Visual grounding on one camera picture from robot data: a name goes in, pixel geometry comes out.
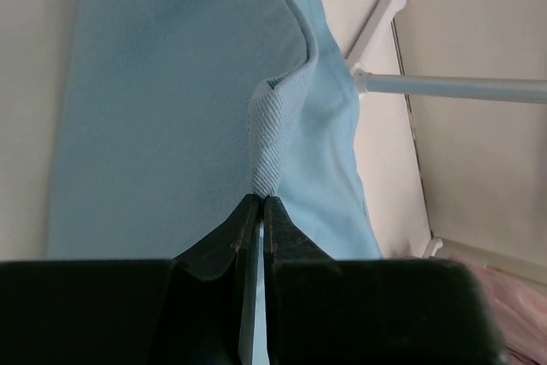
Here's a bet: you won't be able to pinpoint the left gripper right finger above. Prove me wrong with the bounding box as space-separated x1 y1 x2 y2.
263 197 509 364

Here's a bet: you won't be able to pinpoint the white metal clothes rack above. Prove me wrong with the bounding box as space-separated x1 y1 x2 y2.
346 0 546 294

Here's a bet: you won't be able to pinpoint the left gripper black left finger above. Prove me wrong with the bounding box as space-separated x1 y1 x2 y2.
1 195 260 364

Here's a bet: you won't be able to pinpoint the pink garment on hanger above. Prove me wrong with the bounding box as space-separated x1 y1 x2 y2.
467 263 546 364

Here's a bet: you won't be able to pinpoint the light blue trousers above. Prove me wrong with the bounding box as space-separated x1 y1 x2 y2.
46 0 381 260

